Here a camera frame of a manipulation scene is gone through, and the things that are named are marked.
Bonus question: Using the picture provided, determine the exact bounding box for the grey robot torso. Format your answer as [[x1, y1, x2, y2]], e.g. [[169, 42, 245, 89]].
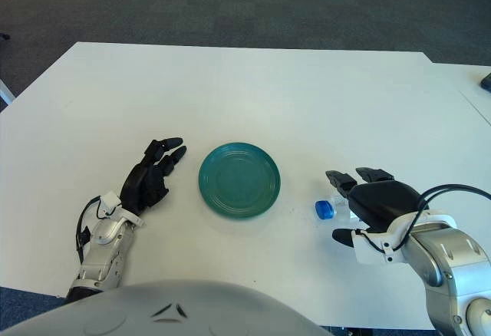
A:
[[0, 280, 327, 336]]

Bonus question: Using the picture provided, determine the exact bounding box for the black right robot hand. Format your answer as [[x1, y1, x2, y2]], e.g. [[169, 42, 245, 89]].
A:
[[325, 166, 430, 248]]

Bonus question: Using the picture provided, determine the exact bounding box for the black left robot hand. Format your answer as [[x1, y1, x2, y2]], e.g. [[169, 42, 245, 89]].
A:
[[118, 136, 188, 216]]

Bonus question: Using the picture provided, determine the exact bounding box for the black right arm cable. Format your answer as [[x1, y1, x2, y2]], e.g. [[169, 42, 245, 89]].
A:
[[364, 184, 491, 255]]

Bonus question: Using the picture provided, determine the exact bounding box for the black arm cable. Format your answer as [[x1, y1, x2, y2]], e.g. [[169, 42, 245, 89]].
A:
[[75, 196, 116, 264], [364, 184, 491, 255]]

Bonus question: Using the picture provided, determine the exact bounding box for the clear bottle with blue cap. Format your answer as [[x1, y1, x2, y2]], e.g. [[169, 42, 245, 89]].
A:
[[315, 194, 364, 224]]

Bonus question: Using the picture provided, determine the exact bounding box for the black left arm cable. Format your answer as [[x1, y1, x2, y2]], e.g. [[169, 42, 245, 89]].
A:
[[75, 196, 116, 264]]

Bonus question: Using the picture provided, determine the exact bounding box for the white desk leg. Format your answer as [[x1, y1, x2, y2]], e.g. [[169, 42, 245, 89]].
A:
[[0, 78, 16, 105]]

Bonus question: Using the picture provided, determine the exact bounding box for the teal green round plate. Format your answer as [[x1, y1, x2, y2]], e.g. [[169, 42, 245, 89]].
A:
[[198, 142, 282, 221]]

